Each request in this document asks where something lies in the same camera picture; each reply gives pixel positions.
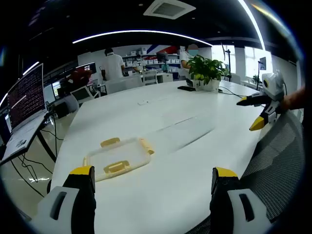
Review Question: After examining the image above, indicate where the white office chair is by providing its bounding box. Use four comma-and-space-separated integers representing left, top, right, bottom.
142, 70, 158, 86
70, 85, 101, 104

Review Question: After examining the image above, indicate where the potted green plant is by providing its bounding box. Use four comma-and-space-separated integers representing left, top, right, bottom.
186, 55, 230, 92

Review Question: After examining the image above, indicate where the grey mesh office chair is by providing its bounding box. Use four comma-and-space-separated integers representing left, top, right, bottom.
187, 108, 305, 234

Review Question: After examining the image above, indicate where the ceiling air vent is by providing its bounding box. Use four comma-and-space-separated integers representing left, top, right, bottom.
143, 0, 197, 20

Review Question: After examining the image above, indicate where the computer monitor with red text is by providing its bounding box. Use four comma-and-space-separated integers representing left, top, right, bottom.
6, 63, 47, 130

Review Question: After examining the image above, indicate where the curved ceiling light strip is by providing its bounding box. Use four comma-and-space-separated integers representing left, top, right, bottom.
72, 30, 213, 47

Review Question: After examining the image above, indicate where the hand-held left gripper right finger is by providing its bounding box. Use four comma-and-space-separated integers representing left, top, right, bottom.
210, 167, 275, 234

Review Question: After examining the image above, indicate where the black stand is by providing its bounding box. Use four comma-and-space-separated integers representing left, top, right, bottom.
222, 43, 233, 81

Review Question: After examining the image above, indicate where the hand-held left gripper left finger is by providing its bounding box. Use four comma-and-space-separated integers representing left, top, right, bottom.
31, 165, 97, 234

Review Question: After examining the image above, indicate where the white side desk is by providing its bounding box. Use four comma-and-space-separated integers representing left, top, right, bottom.
0, 116, 47, 167

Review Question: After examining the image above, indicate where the black cable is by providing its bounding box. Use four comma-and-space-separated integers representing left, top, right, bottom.
218, 86, 245, 98

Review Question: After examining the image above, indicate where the straight ceiling light strip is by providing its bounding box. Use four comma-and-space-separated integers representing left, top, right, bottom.
237, 0, 266, 49

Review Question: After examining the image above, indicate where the clear box with plastic buckles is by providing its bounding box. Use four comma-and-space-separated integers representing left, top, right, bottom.
82, 137, 156, 183

